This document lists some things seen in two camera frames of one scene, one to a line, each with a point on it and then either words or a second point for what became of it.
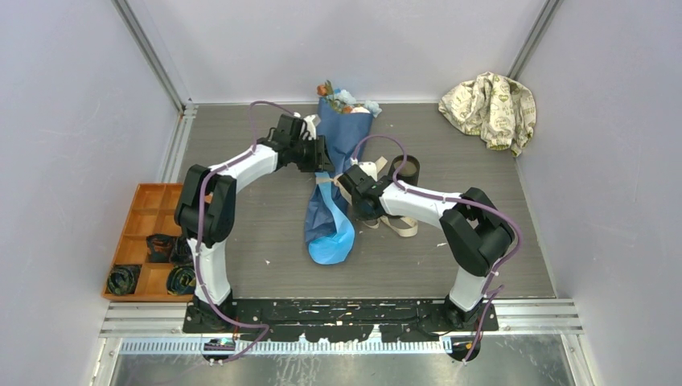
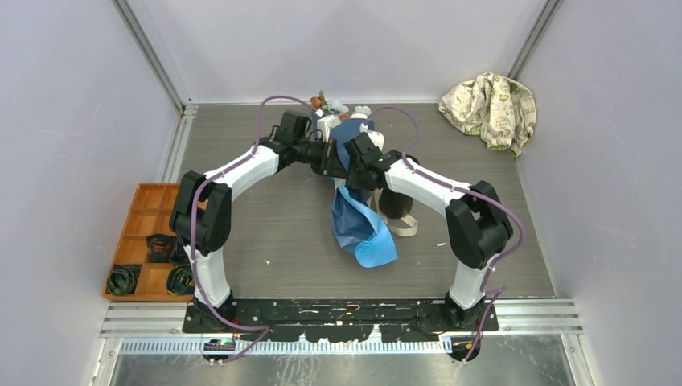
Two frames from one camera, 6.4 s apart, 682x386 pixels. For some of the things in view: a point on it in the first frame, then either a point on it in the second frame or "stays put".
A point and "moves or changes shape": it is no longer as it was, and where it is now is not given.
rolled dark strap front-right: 181,281 stays put
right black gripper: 363,215 to 353,182
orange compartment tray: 152,212 stays put
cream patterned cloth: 499,108 stays put
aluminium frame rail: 524,326 stays put
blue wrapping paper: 345,119 moves or changes shape
